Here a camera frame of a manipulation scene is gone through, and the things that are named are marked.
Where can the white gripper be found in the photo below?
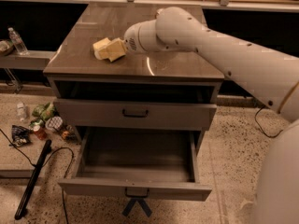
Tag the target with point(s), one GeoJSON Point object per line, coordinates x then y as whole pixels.
{"type": "Point", "coordinates": [133, 39]}

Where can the yellow sponge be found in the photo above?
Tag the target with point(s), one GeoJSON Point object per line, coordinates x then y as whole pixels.
{"type": "Point", "coordinates": [111, 50]}

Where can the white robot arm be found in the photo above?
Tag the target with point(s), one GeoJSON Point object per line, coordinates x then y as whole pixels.
{"type": "Point", "coordinates": [270, 76]}

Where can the grey drawer cabinet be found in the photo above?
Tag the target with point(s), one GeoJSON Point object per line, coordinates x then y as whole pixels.
{"type": "Point", "coordinates": [166, 77]}

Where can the grey open bottom drawer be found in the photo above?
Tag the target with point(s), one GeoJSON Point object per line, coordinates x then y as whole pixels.
{"type": "Point", "coordinates": [155, 164]}

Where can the green snack bag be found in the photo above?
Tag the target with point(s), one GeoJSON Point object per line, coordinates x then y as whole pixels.
{"type": "Point", "coordinates": [44, 112]}

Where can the white patterned cup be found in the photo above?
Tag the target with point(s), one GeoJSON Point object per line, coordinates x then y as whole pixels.
{"type": "Point", "coordinates": [54, 124]}

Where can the clear plastic water bottle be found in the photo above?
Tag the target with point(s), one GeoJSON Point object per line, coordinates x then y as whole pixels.
{"type": "Point", "coordinates": [17, 42]}

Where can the bowl on left shelf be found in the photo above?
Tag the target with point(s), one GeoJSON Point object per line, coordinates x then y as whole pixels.
{"type": "Point", "coordinates": [6, 47]}

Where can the small bottle on floor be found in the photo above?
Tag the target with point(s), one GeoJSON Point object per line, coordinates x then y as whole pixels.
{"type": "Point", "coordinates": [21, 111]}

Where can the red can on floor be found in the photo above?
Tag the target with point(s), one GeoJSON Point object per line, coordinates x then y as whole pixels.
{"type": "Point", "coordinates": [39, 132]}

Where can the dark chip bag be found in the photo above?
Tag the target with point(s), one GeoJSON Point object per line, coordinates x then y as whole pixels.
{"type": "Point", "coordinates": [20, 135]}

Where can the black bar on floor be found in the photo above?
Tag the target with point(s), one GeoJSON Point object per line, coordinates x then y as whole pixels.
{"type": "Point", "coordinates": [21, 210]}

